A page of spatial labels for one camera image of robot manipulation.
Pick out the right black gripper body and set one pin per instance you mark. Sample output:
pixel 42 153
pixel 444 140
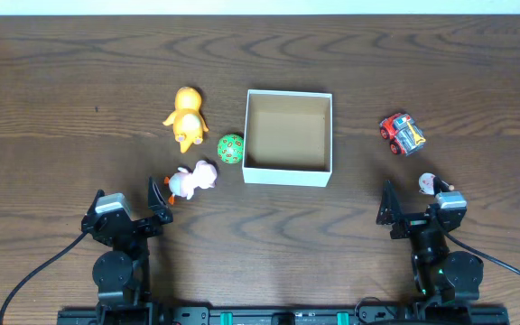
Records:
pixel 410 227

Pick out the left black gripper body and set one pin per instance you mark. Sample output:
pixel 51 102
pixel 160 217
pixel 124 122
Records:
pixel 132 225

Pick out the pink and white duck toy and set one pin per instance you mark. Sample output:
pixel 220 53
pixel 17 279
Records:
pixel 183 183

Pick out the pig face rattle drum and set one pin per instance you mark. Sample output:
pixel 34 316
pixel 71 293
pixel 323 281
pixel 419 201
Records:
pixel 431 184

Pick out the red toy fire truck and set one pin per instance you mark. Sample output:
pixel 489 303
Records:
pixel 403 135

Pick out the orange plastic duck toy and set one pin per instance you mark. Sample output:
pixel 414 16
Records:
pixel 188 125

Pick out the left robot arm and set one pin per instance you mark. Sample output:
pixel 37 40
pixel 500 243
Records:
pixel 122 275

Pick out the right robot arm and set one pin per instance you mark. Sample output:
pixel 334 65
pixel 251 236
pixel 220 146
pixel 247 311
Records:
pixel 449 279

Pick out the green numbered ball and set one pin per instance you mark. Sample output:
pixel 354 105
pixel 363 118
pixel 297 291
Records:
pixel 231 148

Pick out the white cardboard box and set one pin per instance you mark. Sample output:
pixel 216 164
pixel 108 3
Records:
pixel 288 138

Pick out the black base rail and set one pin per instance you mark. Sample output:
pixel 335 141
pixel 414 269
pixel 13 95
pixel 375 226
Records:
pixel 366 313

